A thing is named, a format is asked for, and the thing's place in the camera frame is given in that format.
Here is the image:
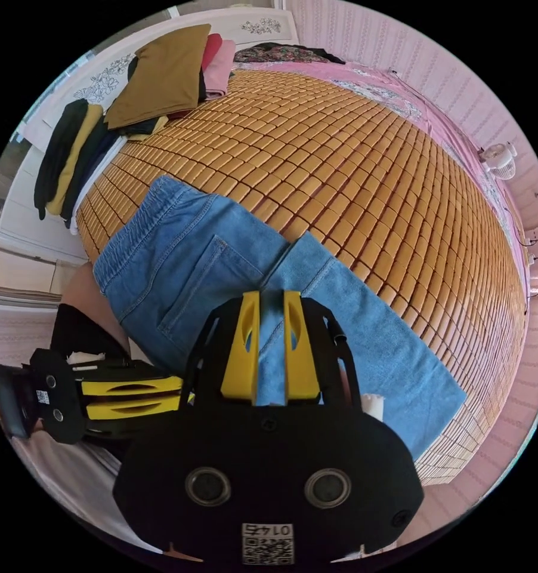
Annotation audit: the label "dark floral blanket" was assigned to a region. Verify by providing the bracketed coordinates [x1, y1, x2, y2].
[233, 42, 347, 66]

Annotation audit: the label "blue jeans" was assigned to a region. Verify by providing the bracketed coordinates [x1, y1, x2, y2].
[92, 174, 469, 462]

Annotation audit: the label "bed with woven mat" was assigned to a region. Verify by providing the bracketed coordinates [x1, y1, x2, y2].
[70, 57, 533, 488]

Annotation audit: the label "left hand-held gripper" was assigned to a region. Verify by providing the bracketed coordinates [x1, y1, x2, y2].
[29, 348, 194, 449]

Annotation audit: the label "small white fan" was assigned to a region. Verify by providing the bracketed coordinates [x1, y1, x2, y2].
[478, 141, 518, 174]

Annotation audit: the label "white bed headboard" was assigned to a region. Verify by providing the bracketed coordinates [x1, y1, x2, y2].
[17, 8, 298, 140]

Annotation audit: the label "pile of clothes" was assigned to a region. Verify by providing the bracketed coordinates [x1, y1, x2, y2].
[33, 23, 237, 230]

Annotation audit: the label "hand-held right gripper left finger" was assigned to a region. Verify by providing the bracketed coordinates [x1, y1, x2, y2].
[220, 291, 260, 402]

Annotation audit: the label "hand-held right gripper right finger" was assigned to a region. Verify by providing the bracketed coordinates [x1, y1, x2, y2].
[283, 291, 320, 403]

